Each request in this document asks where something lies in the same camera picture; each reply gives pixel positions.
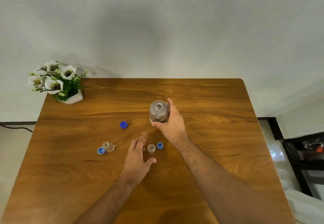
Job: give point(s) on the small clear plastic bottle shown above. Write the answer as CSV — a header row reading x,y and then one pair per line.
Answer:
x,y
151,149
108,146

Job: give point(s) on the person's left forearm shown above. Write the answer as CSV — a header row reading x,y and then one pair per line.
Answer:
x,y
106,204

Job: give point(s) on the person's left thumb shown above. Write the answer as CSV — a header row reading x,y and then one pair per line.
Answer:
x,y
150,161

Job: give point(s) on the black furniture frame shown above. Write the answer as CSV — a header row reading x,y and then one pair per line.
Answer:
x,y
301,155

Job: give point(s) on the blue bottle cap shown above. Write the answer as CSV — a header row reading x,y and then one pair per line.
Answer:
x,y
159,145
123,125
101,151

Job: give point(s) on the person's right forearm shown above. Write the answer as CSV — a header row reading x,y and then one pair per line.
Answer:
x,y
222,188

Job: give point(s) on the person's left hand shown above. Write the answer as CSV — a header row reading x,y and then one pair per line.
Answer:
x,y
134,163

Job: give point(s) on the person's right hand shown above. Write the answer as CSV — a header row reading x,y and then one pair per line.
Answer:
x,y
174,127

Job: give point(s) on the white artificial flowers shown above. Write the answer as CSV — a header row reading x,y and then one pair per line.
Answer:
x,y
54,79

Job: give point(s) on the white flower pot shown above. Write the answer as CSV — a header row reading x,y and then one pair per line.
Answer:
x,y
75,98

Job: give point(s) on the white cloth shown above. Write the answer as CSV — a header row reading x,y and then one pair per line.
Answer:
x,y
307,207

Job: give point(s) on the large clear plastic bottle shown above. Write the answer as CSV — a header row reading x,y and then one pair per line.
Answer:
x,y
158,113

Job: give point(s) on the person's right thumb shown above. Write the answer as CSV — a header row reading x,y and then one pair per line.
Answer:
x,y
157,124

